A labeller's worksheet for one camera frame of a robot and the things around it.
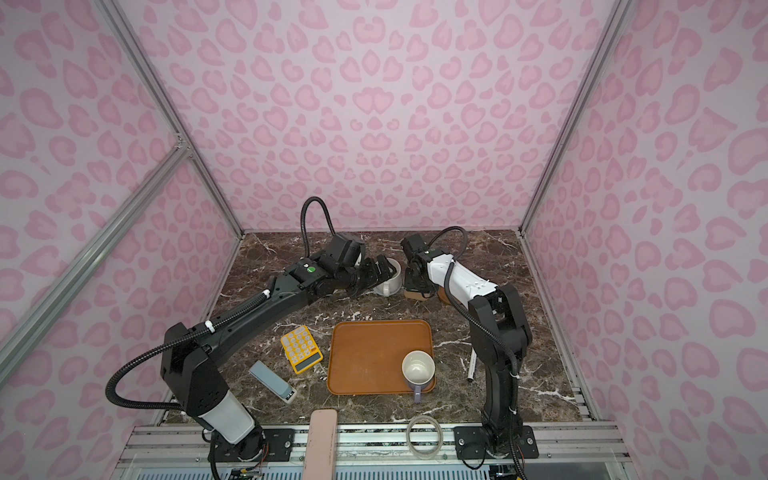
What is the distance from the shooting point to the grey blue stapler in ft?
2.62

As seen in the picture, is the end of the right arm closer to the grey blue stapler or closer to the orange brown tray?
the orange brown tray

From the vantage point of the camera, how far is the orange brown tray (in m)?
0.84

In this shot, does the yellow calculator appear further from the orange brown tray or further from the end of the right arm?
the end of the right arm

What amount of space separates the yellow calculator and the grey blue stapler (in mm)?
58

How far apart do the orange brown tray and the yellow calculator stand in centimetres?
4

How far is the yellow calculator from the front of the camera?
87cm

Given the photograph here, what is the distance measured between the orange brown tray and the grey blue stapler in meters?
0.10

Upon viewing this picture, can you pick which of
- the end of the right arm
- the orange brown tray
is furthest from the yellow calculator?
the end of the right arm

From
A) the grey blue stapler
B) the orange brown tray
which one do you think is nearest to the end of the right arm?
the orange brown tray

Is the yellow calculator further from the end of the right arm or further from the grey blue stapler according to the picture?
the end of the right arm
